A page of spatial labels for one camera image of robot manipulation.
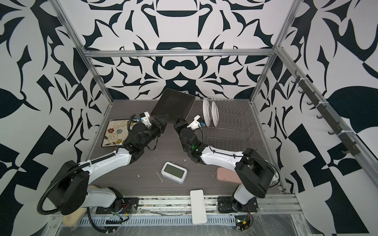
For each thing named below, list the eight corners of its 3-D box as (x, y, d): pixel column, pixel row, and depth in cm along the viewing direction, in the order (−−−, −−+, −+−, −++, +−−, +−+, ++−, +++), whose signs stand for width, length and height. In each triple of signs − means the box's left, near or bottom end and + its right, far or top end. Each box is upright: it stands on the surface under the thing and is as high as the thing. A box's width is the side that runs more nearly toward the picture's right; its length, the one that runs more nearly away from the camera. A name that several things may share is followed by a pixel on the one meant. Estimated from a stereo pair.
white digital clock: (159, 175, 86) (158, 172, 82) (165, 162, 90) (164, 159, 87) (183, 185, 82) (182, 183, 79) (188, 172, 87) (188, 169, 83)
